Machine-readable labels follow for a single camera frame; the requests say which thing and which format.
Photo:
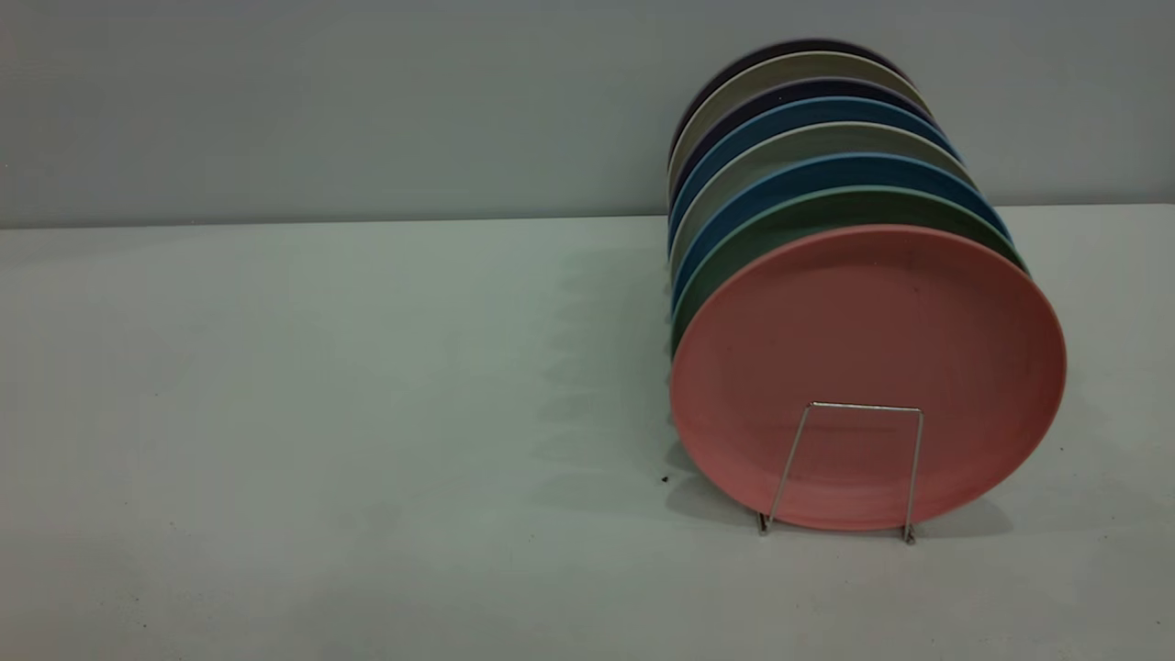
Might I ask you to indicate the pink round plate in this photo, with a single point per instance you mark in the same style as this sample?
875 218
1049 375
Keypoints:
872 330

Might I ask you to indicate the green plate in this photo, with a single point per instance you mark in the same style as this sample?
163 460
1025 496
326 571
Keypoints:
826 207

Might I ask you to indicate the blue plate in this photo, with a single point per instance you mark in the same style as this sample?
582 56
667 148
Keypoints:
826 172
808 109

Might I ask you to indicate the beige plate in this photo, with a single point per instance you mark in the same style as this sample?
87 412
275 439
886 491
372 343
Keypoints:
808 138
808 66

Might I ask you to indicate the dark purple plate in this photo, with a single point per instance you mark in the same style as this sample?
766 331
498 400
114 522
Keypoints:
808 86
799 45

